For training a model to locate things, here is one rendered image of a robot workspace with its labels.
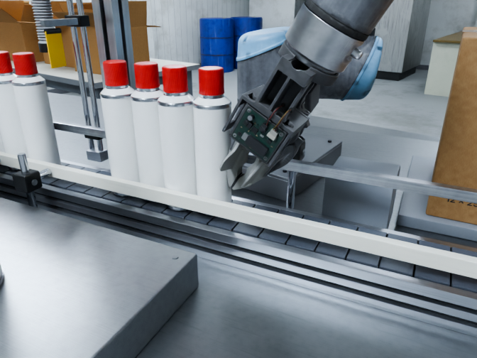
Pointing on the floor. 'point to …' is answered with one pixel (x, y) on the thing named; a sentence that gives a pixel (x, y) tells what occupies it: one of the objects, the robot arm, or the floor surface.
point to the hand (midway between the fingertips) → (238, 179)
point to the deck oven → (402, 38)
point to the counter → (442, 64)
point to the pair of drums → (224, 39)
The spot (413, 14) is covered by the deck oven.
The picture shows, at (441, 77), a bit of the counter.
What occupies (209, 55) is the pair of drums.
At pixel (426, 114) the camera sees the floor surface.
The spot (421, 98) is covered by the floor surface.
